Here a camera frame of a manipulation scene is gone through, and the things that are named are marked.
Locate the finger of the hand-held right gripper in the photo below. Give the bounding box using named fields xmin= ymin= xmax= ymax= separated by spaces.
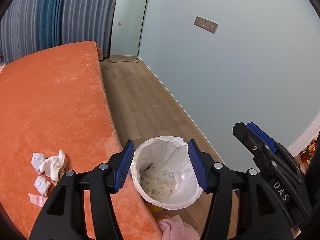
xmin=246 ymin=122 xmax=300 ymax=178
xmin=232 ymin=122 xmax=278 ymax=180

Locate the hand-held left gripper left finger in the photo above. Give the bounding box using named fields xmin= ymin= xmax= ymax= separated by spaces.
xmin=29 ymin=140 xmax=135 ymax=240

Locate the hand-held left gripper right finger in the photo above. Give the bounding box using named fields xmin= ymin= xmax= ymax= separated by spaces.
xmin=187 ymin=139 xmax=293 ymax=240

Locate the white lined trash bin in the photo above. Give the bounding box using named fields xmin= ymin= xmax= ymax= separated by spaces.
xmin=130 ymin=135 xmax=203 ymax=211

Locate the clear plastic packaging bag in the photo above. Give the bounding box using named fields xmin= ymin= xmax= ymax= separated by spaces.
xmin=139 ymin=166 xmax=175 ymax=198

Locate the yellow trash bin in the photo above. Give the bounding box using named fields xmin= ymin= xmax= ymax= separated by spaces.
xmin=147 ymin=200 xmax=170 ymax=218

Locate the white cloth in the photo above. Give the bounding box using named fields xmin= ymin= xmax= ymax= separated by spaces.
xmin=40 ymin=149 xmax=67 ymax=182

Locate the white tissue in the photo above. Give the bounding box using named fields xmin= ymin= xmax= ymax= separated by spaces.
xmin=31 ymin=152 xmax=47 ymax=175
xmin=34 ymin=176 xmax=51 ymax=197

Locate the pale pink paper scrap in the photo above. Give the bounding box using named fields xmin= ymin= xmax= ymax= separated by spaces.
xmin=27 ymin=192 xmax=48 ymax=207

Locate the pink fleece clothing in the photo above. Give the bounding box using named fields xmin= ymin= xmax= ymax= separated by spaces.
xmin=157 ymin=216 xmax=200 ymax=240

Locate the orange plush blanket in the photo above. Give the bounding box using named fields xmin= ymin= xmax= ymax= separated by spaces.
xmin=0 ymin=41 xmax=163 ymax=240

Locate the standing floor mirror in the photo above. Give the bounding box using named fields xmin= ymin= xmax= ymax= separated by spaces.
xmin=110 ymin=0 xmax=150 ymax=63

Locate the grey and blue curtain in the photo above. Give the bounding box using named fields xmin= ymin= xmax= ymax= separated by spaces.
xmin=0 ymin=0 xmax=125 ymax=64

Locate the bronze wall socket panel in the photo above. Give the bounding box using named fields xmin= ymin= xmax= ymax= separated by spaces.
xmin=194 ymin=16 xmax=219 ymax=34

